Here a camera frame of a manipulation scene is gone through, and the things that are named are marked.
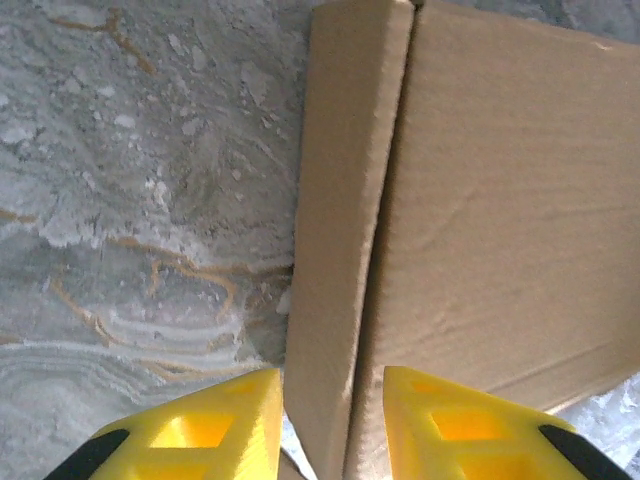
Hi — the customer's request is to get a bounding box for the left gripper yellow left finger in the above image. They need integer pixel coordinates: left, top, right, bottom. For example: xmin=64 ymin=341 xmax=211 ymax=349
xmin=43 ymin=368 xmax=284 ymax=480

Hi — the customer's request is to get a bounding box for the brown cardboard paper box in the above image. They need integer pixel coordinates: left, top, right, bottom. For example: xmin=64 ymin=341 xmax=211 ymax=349
xmin=279 ymin=0 xmax=640 ymax=480

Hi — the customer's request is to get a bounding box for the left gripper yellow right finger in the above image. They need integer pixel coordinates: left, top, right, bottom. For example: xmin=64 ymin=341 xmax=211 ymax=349
xmin=383 ymin=365 xmax=634 ymax=480

